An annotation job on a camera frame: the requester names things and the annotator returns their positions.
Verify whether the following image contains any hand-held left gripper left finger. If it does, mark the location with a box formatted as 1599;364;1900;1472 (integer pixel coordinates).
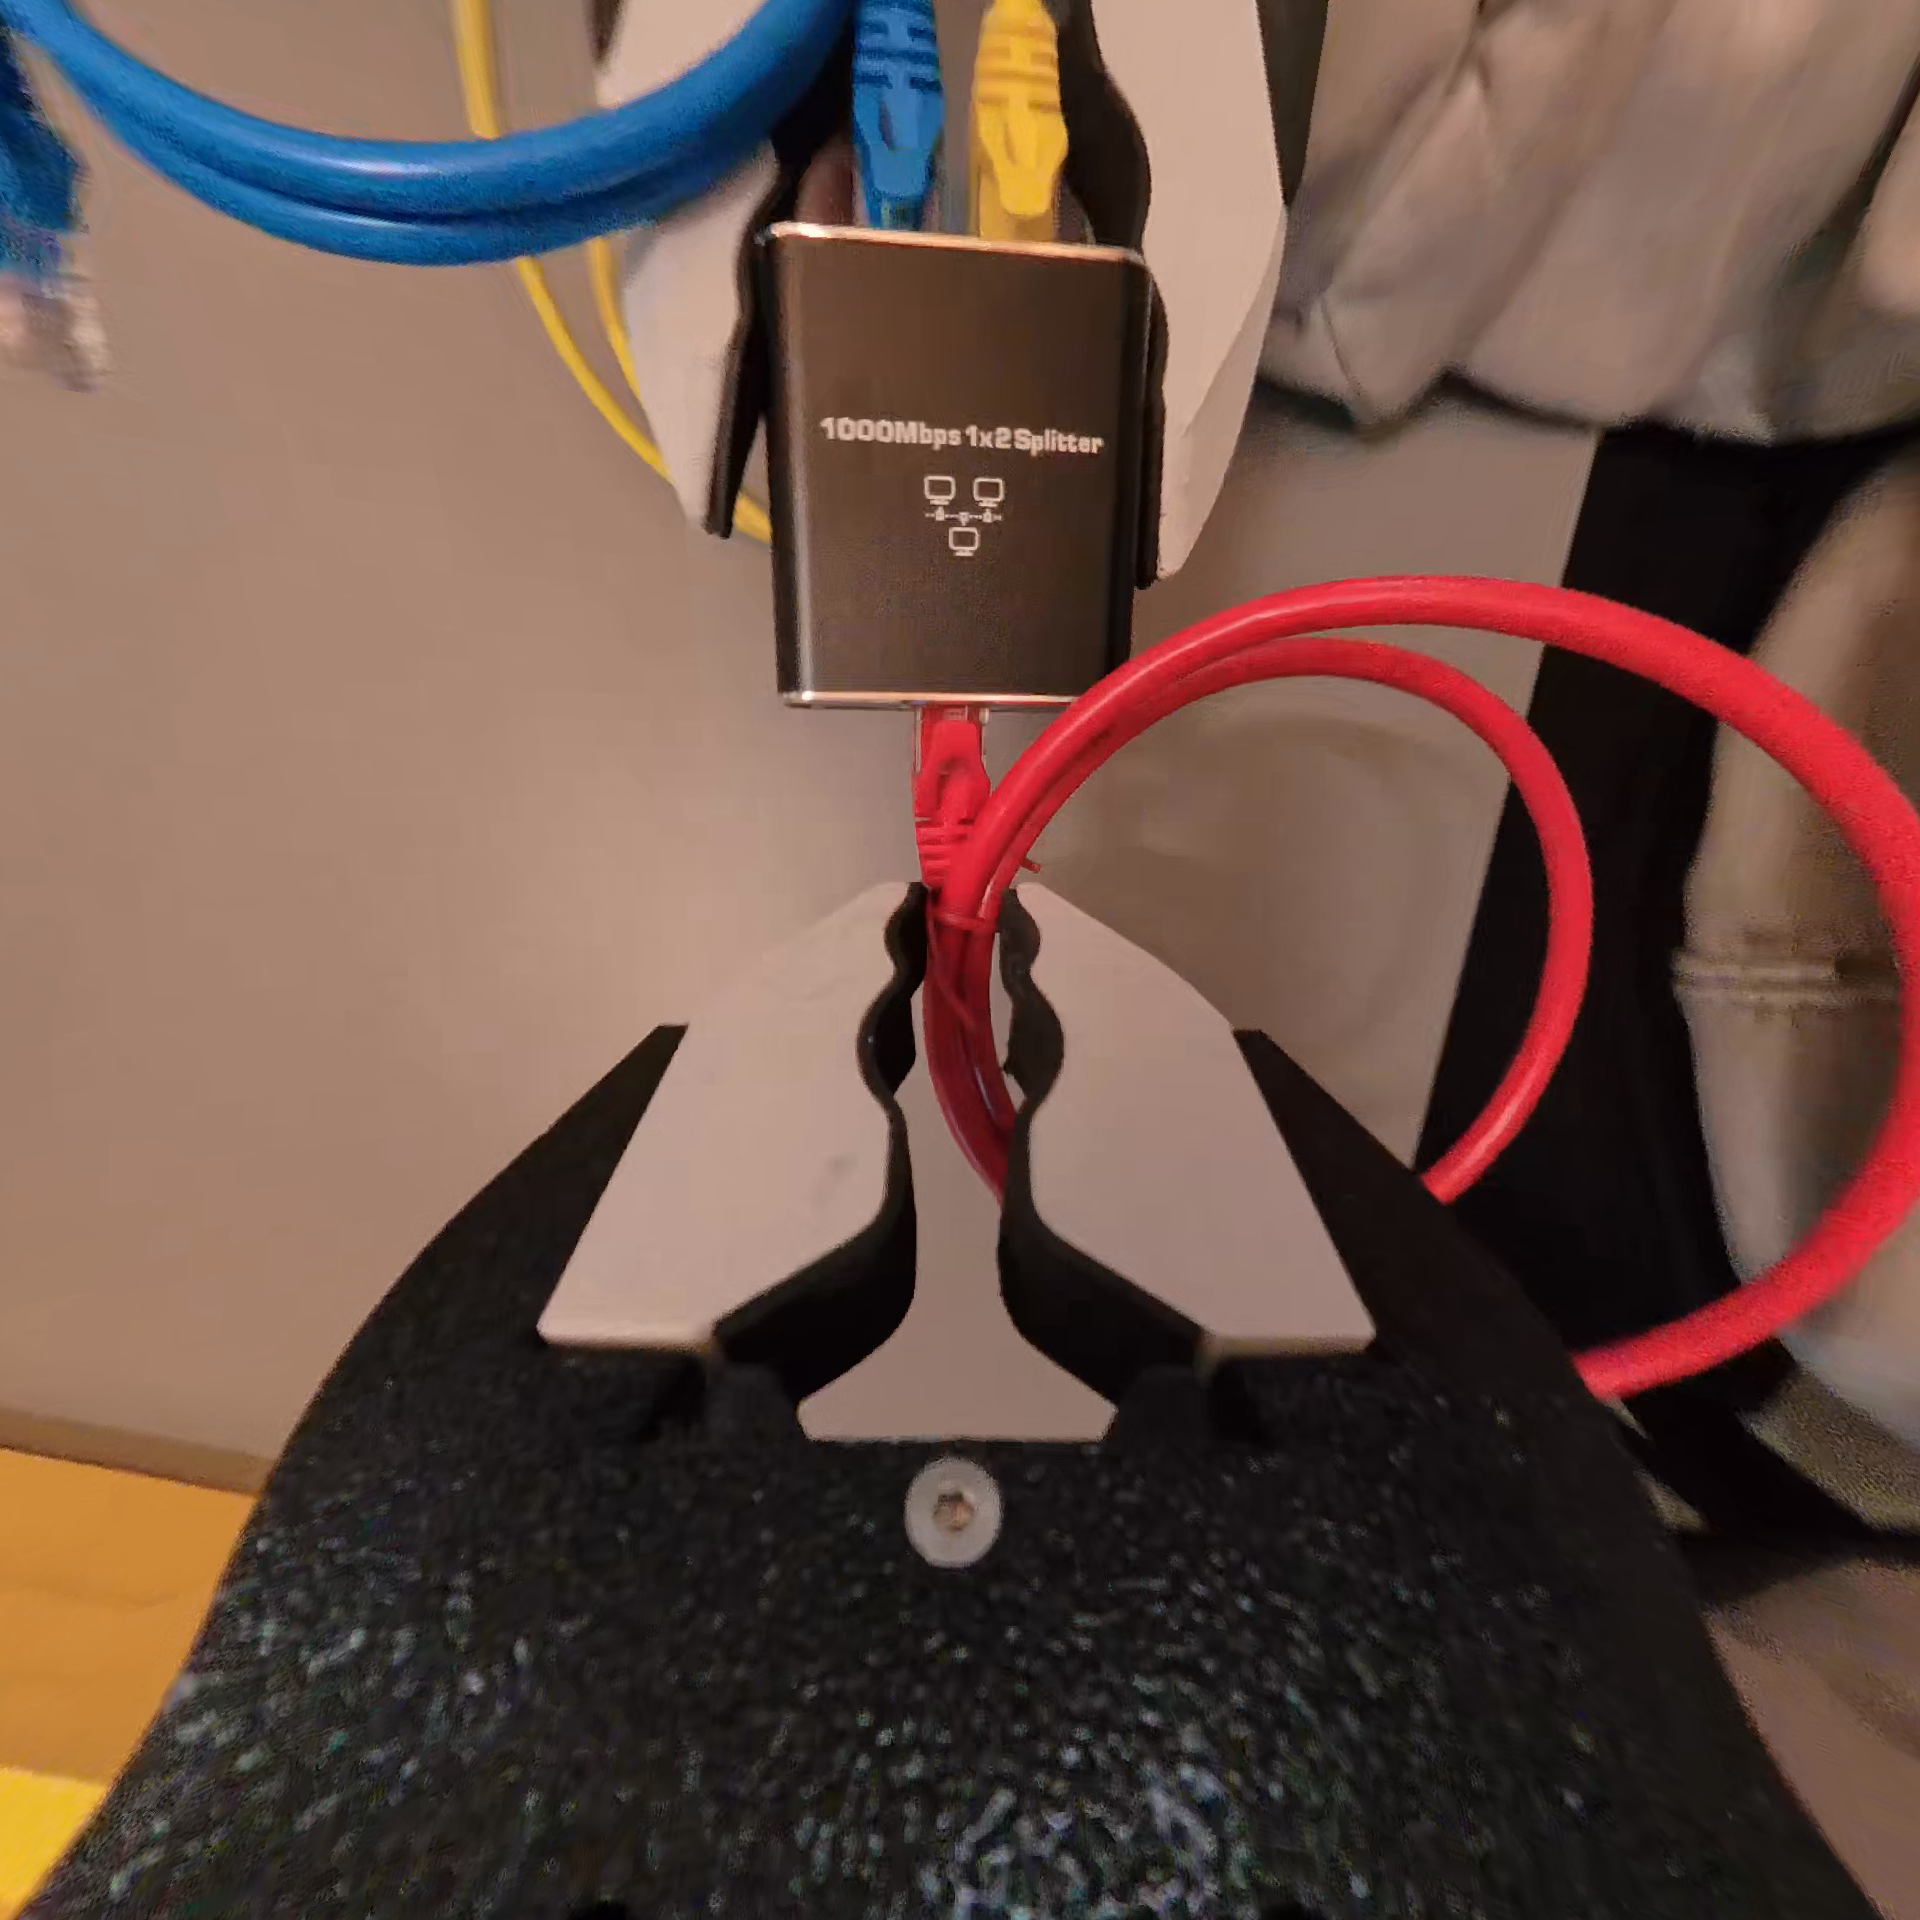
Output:
534;879;920;1404

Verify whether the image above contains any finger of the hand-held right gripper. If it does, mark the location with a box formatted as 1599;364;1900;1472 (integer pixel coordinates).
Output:
597;0;848;544
1087;0;1295;592

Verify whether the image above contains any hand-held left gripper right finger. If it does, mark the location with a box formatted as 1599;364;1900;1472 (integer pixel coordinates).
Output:
997;883;1377;1407

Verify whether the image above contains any yellow ethernet cable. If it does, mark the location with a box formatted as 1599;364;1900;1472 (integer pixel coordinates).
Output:
453;0;1074;547

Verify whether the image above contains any blue ethernet cable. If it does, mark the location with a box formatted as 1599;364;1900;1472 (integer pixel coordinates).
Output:
0;0;951;397

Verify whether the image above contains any black ethernet splitter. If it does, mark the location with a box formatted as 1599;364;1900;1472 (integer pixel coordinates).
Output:
750;220;1173;712

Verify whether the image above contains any red ethernet cable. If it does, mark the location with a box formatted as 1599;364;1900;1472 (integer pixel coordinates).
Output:
911;574;1920;1404

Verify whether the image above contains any person's grey zip hoodie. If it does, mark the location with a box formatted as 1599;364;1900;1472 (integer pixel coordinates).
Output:
1671;497;1920;1539

